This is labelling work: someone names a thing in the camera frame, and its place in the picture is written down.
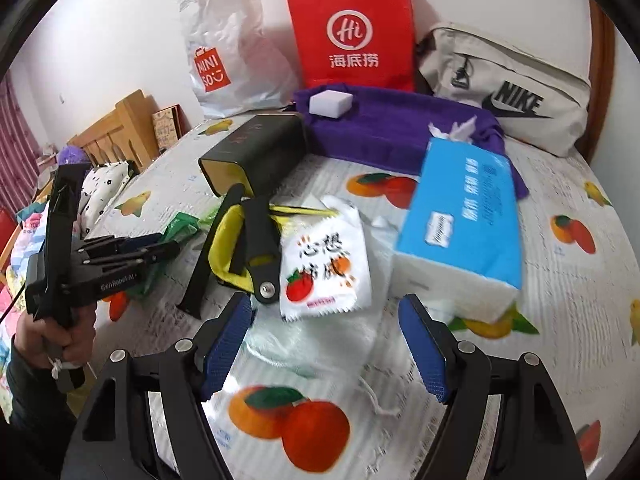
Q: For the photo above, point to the wooden headboard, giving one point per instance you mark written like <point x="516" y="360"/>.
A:
<point x="120" y="130"/>

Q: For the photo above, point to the blue tissue pack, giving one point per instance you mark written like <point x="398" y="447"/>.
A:
<point x="465" y="210"/>

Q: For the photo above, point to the yellow black pouch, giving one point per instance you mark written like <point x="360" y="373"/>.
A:
<point x="227" y="240"/>

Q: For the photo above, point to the colourful printed blanket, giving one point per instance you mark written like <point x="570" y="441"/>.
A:
<point x="25" y="240"/>

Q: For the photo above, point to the white plastic shopping bag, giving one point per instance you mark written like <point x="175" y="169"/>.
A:
<point x="235" y="55"/>

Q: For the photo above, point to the black tin box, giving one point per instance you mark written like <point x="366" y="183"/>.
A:
<point x="260" y="150"/>

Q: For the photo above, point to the purple fluffy item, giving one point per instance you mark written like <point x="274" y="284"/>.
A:
<point x="75" y="154"/>

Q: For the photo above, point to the green plastic packet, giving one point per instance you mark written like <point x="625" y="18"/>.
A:
<point x="177" y="225"/>

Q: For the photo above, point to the white tomato-print packet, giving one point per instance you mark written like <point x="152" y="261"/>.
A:
<point x="325" y="260"/>

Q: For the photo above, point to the red striped curtain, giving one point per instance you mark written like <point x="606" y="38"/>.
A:
<point x="17" y="150"/>

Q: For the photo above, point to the person's left forearm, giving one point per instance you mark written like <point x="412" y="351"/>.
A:
<point x="30" y="410"/>

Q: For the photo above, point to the brown wooden frame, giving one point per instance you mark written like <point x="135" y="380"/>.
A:
<point x="602" y="75"/>

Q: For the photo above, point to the beige fabric bag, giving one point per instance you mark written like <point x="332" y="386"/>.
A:
<point x="505" y="75"/>

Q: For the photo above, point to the patterned box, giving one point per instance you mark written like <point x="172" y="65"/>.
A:
<point x="167" y="127"/>

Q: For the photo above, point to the fruit-print bedsheet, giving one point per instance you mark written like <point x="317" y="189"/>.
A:
<point x="550" y="310"/>

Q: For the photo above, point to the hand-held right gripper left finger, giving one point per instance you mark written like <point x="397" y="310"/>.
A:
<point x="227" y="345"/>

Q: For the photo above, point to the white black-dotted pillow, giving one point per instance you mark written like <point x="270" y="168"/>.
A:
<point x="102" y="190"/>

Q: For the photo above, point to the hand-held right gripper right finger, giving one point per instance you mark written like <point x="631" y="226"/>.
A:
<point x="425" y="345"/>

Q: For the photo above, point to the purple fabric storage tray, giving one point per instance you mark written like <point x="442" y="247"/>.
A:
<point x="385" y="125"/>

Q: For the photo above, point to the person's left hand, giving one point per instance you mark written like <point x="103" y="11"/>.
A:
<point x="35" y="335"/>

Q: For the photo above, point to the red paper bag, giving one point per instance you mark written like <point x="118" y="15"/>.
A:
<point x="350" y="35"/>

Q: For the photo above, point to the white sponge block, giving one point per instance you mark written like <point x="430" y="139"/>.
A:
<point x="330" y="104"/>

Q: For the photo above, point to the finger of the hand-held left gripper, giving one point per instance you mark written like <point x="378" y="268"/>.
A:
<point x="150" y="257"/>
<point x="125" y="244"/>

